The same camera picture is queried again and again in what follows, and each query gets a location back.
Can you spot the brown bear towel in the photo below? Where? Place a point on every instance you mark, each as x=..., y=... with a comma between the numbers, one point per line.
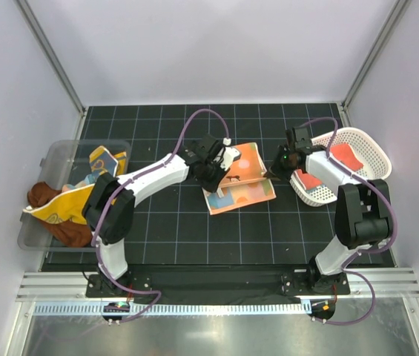
x=325, y=173

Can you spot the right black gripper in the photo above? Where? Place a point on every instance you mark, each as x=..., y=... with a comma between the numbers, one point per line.
x=276, y=170

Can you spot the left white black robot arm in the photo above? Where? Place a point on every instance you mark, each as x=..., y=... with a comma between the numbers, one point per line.
x=110, y=207

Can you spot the slotted cable duct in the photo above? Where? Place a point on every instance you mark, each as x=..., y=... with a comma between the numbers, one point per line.
x=106, y=308

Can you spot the clear plastic bin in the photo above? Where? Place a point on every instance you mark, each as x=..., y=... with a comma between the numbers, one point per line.
x=67, y=161

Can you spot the white perforated plastic basket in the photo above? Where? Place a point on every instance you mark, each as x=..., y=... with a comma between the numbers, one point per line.
x=376, y=163

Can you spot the orange polka dot towel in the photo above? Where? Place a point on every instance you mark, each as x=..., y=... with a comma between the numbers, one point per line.
x=244, y=184

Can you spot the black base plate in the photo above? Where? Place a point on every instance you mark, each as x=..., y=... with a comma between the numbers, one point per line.
x=220, y=284

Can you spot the dark brown towel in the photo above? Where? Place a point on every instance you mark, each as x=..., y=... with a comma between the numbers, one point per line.
x=68, y=231

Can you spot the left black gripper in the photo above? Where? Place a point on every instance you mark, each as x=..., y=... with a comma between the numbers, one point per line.
x=212, y=186

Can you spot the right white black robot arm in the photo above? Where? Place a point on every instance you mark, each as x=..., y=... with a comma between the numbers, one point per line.
x=364, y=216

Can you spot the yellow blue patterned towel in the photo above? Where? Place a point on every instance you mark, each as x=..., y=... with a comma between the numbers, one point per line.
x=101, y=161

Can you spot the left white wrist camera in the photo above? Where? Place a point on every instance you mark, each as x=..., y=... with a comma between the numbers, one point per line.
x=228, y=154

